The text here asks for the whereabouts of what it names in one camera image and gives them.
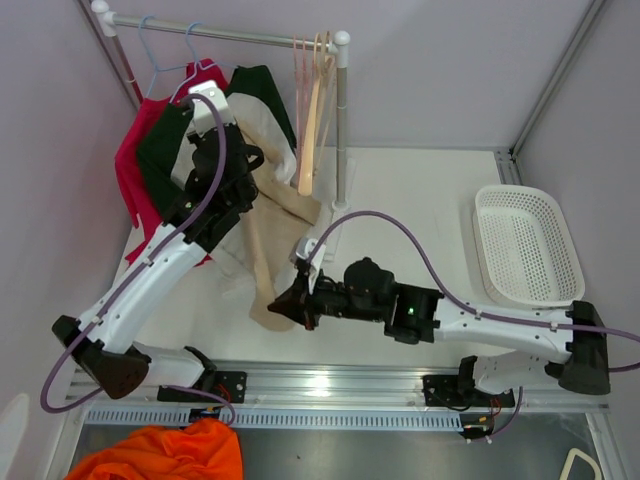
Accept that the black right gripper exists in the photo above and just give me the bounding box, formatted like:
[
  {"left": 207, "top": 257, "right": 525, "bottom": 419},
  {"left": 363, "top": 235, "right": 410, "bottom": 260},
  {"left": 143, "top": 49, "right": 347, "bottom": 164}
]
[{"left": 268, "top": 268, "right": 384, "bottom": 333}]

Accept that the beige t shirt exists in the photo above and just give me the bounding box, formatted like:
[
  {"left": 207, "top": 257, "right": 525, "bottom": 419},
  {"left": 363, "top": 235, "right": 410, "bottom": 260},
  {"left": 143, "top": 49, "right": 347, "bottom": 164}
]
[{"left": 242, "top": 146, "right": 321, "bottom": 333}]

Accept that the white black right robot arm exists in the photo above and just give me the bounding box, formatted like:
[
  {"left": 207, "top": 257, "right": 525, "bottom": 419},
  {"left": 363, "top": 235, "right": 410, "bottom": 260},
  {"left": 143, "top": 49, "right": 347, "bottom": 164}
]
[{"left": 268, "top": 257, "right": 611, "bottom": 405}]

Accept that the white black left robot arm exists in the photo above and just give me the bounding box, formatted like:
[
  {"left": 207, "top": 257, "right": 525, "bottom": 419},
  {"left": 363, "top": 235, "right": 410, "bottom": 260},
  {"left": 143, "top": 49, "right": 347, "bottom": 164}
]
[{"left": 52, "top": 123, "right": 264, "bottom": 401}]

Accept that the pink plastic hanger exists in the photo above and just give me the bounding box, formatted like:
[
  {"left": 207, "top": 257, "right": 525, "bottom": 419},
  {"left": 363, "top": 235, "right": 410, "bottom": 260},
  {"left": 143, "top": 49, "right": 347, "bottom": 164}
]
[{"left": 293, "top": 36, "right": 310, "bottom": 187}]

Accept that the green white raglan shirt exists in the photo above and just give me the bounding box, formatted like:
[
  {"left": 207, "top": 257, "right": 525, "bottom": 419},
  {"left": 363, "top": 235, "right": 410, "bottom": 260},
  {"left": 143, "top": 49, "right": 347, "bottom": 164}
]
[{"left": 136, "top": 65, "right": 296, "bottom": 224}]

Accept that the red t shirt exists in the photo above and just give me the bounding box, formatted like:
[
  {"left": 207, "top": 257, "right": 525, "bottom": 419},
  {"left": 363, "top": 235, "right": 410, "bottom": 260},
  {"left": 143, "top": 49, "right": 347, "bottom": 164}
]
[{"left": 115, "top": 58, "right": 228, "bottom": 264}]

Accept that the beige empty hanger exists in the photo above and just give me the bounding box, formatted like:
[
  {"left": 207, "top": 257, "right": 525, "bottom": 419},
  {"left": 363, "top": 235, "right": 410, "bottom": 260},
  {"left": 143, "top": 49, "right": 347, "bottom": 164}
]
[{"left": 297, "top": 31, "right": 335, "bottom": 196}]

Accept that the orange cloth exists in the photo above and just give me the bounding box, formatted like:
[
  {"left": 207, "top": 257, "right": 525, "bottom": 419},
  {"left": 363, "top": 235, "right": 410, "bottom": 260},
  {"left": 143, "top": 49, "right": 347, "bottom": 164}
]
[{"left": 66, "top": 418, "right": 244, "bottom": 479}]

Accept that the white clothes rack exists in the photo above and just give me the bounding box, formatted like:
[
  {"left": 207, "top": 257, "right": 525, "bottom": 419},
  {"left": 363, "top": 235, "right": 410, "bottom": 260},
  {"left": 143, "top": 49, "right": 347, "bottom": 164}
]
[{"left": 91, "top": 0, "right": 359, "bottom": 261}]

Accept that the white perforated laundry basket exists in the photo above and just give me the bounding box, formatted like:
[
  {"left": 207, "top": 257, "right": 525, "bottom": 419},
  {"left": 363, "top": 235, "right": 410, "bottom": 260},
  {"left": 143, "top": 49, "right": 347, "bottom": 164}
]
[{"left": 472, "top": 185, "right": 585, "bottom": 309}]

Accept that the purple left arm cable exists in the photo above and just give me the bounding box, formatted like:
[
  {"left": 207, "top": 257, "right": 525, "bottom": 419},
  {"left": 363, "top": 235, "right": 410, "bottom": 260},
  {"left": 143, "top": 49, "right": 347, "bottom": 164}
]
[{"left": 39, "top": 92, "right": 237, "bottom": 431}]

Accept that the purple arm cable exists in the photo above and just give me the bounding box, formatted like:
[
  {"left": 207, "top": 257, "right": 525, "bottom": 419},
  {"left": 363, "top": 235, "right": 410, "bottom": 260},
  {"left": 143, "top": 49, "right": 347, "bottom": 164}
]
[
  {"left": 305, "top": 209, "right": 640, "bottom": 446},
  {"left": 39, "top": 92, "right": 237, "bottom": 431}
]

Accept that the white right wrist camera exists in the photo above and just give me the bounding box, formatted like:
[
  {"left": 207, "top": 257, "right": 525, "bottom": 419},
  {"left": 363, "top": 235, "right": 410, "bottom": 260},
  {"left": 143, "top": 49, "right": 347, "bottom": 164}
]
[{"left": 289, "top": 237, "right": 326, "bottom": 273}]

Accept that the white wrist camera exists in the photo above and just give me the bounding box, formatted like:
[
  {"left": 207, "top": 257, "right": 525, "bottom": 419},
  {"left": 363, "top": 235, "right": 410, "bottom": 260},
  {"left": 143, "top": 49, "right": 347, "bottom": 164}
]
[
  {"left": 187, "top": 79, "right": 237, "bottom": 136},
  {"left": 289, "top": 237, "right": 326, "bottom": 273}
]

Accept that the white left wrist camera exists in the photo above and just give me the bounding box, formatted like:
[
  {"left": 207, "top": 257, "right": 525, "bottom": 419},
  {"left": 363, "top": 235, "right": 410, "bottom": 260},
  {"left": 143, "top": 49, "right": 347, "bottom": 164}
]
[{"left": 187, "top": 79, "right": 237, "bottom": 136}]

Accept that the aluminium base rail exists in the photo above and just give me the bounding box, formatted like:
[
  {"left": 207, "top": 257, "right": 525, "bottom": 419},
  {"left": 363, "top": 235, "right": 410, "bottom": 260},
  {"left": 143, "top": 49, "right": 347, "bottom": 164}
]
[{"left": 64, "top": 363, "right": 611, "bottom": 432}]

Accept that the blue wire hanger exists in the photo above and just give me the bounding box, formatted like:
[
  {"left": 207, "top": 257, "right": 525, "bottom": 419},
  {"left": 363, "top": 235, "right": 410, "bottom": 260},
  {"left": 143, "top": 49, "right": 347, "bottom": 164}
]
[
  {"left": 172, "top": 21, "right": 236, "bottom": 101},
  {"left": 137, "top": 15, "right": 185, "bottom": 98}
]

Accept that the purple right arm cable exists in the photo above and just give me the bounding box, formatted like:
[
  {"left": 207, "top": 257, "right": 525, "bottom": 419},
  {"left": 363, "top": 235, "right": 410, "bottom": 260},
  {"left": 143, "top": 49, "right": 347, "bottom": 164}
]
[{"left": 305, "top": 209, "right": 640, "bottom": 446}]

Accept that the aluminium corner frame post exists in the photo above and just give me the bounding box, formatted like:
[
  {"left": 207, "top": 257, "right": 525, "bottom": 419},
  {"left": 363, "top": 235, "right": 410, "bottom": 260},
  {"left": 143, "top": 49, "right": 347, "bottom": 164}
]
[{"left": 494, "top": 0, "right": 611, "bottom": 185}]

